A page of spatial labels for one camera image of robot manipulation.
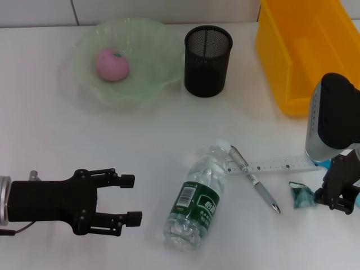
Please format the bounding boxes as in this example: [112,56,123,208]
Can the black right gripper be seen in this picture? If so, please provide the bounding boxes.
[313,148,360,216]

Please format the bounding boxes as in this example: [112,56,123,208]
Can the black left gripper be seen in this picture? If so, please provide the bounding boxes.
[7,168,143,237]

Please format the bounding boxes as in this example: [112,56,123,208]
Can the blue-handled scissors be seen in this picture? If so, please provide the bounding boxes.
[311,157,360,209]

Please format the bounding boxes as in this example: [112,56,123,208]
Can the green plastic wrapper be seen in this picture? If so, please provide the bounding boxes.
[289,181,315,209]

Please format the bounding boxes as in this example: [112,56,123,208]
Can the clear green-label water bottle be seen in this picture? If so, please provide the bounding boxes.
[163,139,231,251]

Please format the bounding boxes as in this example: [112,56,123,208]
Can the pink toy peach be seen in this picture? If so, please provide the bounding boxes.
[95,48,130,82]

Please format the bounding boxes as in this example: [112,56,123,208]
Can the clear plastic ruler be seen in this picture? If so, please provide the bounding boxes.
[226,156,321,176]

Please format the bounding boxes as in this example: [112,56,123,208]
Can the silver ballpoint pen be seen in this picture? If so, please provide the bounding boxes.
[229,145,281,214]

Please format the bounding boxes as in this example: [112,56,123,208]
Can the translucent green fruit plate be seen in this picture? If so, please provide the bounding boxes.
[71,17,185,113]

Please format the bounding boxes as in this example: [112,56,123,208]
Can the black mesh pen holder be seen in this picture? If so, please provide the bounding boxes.
[184,25,233,98]

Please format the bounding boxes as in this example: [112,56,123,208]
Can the yellow plastic bin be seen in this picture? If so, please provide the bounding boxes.
[255,0,360,116]

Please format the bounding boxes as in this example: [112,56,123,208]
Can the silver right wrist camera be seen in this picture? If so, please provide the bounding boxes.
[305,72,360,167]

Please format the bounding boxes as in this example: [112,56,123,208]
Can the left arm dark cable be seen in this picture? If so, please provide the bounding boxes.
[0,169,41,237]

